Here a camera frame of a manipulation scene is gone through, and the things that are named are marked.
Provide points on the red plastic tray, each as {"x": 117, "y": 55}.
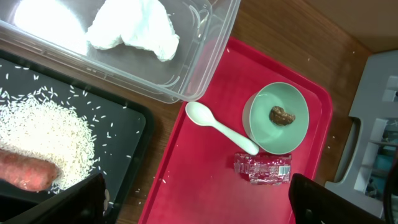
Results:
{"x": 196, "y": 182}

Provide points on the orange carrot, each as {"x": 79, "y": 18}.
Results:
{"x": 27, "y": 173}

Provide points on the red snack wrapper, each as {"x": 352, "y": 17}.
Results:
{"x": 264, "y": 169}

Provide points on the white plastic spoon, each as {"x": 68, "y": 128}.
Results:
{"x": 202, "y": 116}

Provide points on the white napkin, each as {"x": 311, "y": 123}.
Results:
{"x": 143, "y": 24}

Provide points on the brown food scrap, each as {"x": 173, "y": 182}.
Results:
{"x": 279, "y": 117}

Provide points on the clear plastic bin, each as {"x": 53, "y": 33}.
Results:
{"x": 57, "y": 30}

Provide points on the black tray bin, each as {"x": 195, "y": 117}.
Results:
{"x": 118, "y": 193}

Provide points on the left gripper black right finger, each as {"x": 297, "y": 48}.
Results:
{"x": 311, "y": 203}

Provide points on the grey dishwasher rack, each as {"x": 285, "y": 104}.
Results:
{"x": 372, "y": 108}

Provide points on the white rice pile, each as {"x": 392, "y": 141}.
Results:
{"x": 80, "y": 132}

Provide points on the green bowl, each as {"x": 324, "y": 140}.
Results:
{"x": 268, "y": 136}

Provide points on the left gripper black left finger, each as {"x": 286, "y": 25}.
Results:
{"x": 81, "y": 203}

